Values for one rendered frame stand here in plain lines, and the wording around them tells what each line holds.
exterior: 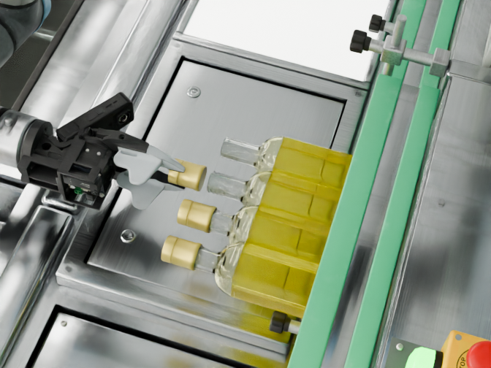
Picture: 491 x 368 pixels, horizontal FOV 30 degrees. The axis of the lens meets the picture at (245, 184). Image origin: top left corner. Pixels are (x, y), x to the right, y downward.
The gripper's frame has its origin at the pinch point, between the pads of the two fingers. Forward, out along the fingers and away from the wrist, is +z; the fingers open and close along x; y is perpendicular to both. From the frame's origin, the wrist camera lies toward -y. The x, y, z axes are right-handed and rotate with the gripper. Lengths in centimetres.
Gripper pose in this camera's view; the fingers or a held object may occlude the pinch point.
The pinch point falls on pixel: (177, 172)
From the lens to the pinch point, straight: 123.0
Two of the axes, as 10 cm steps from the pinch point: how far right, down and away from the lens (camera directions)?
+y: -3.0, 7.9, -5.4
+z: 9.5, 2.7, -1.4
